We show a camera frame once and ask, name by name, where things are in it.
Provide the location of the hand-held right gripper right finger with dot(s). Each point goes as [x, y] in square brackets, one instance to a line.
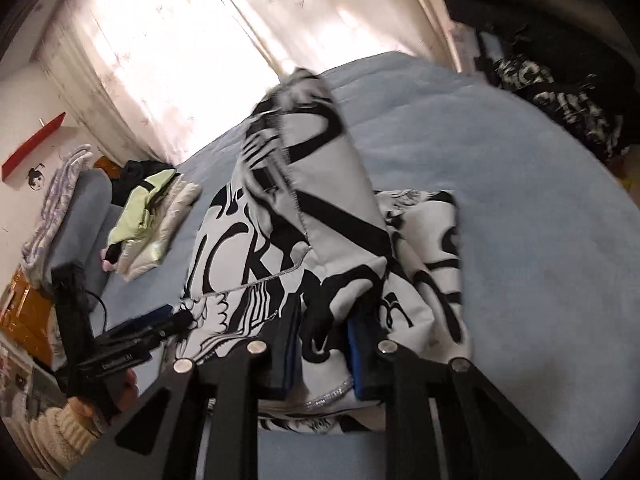
[360, 360]

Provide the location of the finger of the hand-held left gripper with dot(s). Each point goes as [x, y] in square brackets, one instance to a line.
[152, 316]
[165, 330]

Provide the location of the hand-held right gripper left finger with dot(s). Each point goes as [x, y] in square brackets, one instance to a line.
[291, 360]

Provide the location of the white black graffiti print jacket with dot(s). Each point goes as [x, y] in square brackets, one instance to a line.
[330, 220]

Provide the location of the person's left hand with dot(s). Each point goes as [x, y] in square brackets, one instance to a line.
[128, 390]

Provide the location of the orange wooden cabinet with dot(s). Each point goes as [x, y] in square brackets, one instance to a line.
[25, 320]

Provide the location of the folded shiny cream puffer jacket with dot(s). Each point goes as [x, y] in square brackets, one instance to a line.
[160, 240]

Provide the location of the folded light green jacket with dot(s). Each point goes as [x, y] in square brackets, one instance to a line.
[142, 210]

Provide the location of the grey-blue pillow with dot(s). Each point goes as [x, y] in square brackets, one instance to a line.
[85, 225]

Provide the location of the purple floral blanket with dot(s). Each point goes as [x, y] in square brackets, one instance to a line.
[57, 200]

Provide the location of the black cloth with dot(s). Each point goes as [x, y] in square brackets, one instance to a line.
[135, 175]

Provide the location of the bed with blue sheet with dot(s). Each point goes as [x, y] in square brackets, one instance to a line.
[525, 270]

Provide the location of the sheer white curtain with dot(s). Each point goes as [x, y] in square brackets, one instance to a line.
[340, 5]
[150, 45]

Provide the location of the black patterned garment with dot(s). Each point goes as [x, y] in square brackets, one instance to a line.
[565, 105]

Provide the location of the cartoon wall sticker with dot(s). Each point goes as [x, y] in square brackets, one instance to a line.
[36, 177]

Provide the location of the red wall shelf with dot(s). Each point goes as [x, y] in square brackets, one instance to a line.
[30, 152]

